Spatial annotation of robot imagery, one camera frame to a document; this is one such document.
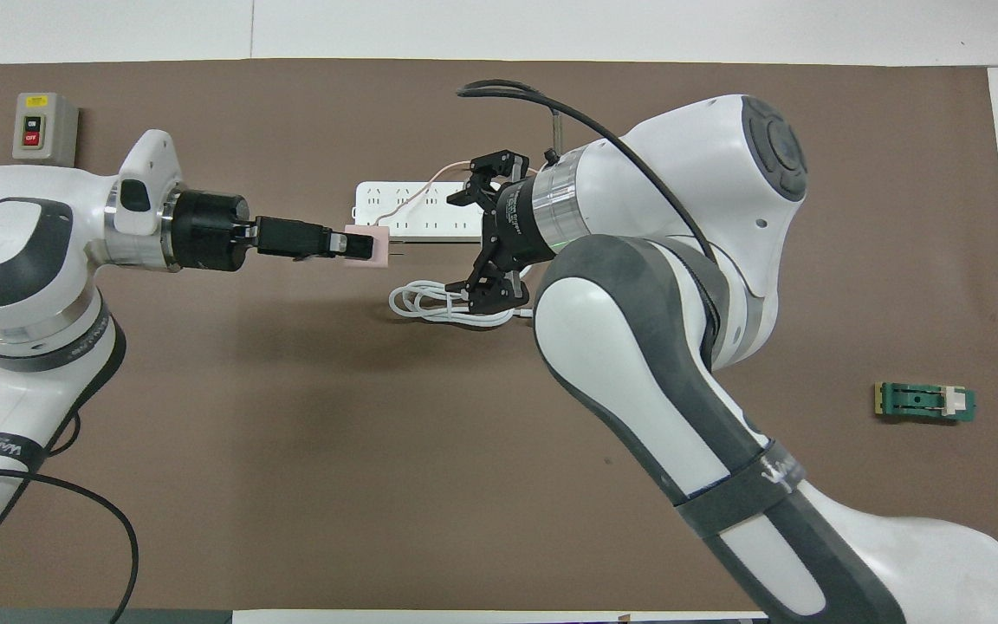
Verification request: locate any white power strip cord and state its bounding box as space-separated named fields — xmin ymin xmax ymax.
xmin=389 ymin=279 xmax=536 ymax=329

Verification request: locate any green knife switch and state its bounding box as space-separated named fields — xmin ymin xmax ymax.
xmin=874 ymin=381 xmax=978 ymax=425

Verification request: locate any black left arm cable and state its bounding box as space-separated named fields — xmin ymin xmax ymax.
xmin=0 ymin=416 xmax=141 ymax=624

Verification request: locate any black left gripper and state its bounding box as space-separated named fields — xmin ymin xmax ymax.
xmin=161 ymin=192 xmax=375 ymax=272

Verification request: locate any pink charging cable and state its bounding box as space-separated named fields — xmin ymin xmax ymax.
xmin=376 ymin=159 xmax=543 ymax=228

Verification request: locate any grey push-button switch box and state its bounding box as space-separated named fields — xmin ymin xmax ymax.
xmin=12 ymin=93 xmax=81 ymax=166

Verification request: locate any brown table mat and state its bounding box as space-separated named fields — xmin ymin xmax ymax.
xmin=0 ymin=59 xmax=998 ymax=613

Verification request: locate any white power strip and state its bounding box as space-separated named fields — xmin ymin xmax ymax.
xmin=353 ymin=180 xmax=488 ymax=243

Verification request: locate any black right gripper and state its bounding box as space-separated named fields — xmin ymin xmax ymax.
xmin=447 ymin=152 xmax=557 ymax=315

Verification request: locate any pink charger block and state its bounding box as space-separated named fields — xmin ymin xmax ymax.
xmin=345 ymin=224 xmax=392 ymax=269

